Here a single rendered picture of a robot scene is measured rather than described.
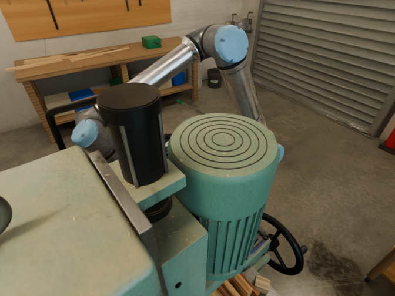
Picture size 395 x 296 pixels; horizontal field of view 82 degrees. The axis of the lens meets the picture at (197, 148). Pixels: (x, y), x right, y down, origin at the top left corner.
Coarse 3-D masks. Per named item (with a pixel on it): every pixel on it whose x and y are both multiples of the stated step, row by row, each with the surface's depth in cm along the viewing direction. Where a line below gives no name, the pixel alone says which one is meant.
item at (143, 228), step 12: (96, 156) 30; (96, 168) 28; (108, 168) 28; (108, 180) 27; (120, 192) 25; (120, 204) 24; (132, 204) 24; (132, 216) 23; (144, 216) 23; (144, 228) 22; (144, 240) 22; (156, 252) 25; (156, 264) 26
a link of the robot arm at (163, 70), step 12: (192, 36) 87; (180, 48) 88; (192, 48) 87; (168, 60) 86; (180, 60) 88; (192, 60) 90; (144, 72) 86; (156, 72) 86; (168, 72) 87; (156, 84) 87; (96, 108) 82
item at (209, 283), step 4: (208, 280) 60; (224, 280) 65; (208, 284) 59; (212, 284) 59; (216, 284) 62; (220, 284) 64; (208, 288) 59; (212, 288) 61; (216, 288) 64; (208, 292) 61; (212, 292) 63
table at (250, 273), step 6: (264, 258) 84; (258, 264) 82; (264, 264) 83; (246, 270) 78; (252, 270) 78; (258, 270) 82; (246, 276) 76; (252, 276) 76; (252, 282) 75; (270, 288) 74; (264, 294) 72; (270, 294) 72; (276, 294) 72
